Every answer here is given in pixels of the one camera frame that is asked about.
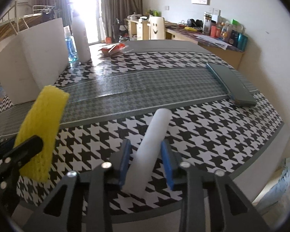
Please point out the wooden smiley chair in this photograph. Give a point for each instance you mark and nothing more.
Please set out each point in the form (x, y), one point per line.
(156, 28)

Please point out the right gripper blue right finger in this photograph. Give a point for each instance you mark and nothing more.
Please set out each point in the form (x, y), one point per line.
(210, 201)

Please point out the white red-capped squeeze bottle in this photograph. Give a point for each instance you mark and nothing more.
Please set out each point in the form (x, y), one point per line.
(80, 37)

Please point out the blue liquid bottle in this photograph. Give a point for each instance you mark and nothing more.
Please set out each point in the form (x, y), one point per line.
(69, 39)

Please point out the teal bottle on desk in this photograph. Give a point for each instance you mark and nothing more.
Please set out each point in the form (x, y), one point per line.
(242, 42)

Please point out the orange bag on floor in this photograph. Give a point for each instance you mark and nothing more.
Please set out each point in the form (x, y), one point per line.
(108, 40)

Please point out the papers on desk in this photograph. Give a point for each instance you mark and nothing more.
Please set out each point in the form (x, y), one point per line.
(209, 40)

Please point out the white foam box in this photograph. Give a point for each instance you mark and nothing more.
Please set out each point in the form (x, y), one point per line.
(34, 58)

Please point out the brown curtain right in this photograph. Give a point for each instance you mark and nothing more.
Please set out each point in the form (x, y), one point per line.
(118, 9)

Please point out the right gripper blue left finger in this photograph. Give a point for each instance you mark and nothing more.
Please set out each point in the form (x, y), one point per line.
(83, 197)

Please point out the wooden desk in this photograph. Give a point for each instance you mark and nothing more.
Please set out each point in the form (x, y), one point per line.
(139, 30)

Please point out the metal bunk bed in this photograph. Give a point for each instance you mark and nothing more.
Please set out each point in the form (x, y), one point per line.
(20, 16)

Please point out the white foam roll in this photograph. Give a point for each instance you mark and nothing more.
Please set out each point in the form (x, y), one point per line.
(140, 170)

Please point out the dark smartphone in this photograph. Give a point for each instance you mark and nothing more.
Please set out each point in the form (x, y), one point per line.
(236, 90)

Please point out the houndstooth tablecloth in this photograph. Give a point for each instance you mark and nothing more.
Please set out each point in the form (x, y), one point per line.
(115, 98)

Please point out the yellow sponge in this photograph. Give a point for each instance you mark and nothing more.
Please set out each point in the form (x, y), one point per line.
(42, 120)

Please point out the red snack wrapper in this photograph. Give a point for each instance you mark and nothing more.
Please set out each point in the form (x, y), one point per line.
(113, 50)

